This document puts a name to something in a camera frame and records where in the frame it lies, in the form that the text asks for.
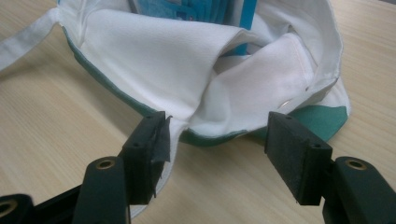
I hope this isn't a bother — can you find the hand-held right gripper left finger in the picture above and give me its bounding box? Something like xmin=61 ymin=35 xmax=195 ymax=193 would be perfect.
xmin=119 ymin=110 xmax=173 ymax=206

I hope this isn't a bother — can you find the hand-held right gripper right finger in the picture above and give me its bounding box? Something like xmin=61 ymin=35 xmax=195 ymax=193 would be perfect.
xmin=263 ymin=110 xmax=333 ymax=206

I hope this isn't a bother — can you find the white and teal tote bag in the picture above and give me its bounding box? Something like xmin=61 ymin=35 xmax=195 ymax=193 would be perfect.
xmin=0 ymin=0 xmax=352 ymax=219

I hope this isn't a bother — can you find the blue box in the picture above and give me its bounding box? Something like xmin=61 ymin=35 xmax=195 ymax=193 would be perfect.
xmin=231 ymin=0 xmax=259 ymax=57

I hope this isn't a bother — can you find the blue patterned packet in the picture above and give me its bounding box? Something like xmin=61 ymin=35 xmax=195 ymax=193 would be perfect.
xmin=135 ymin=0 xmax=233 ymax=24

